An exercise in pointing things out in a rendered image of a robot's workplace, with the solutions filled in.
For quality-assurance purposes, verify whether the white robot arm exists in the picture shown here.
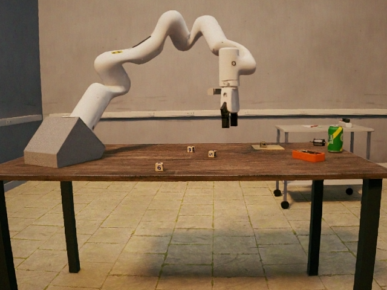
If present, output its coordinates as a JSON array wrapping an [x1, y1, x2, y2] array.
[[70, 10, 256, 132]]

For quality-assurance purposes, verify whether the green and yellow drink can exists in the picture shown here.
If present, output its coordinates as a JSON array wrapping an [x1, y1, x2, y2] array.
[[328, 124, 343, 153]]

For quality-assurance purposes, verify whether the beige square mat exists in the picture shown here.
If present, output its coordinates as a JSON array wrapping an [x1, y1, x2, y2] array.
[[252, 145, 285, 150]]

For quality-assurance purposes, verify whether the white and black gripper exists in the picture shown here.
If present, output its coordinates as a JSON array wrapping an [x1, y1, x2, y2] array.
[[220, 88, 239, 128]]

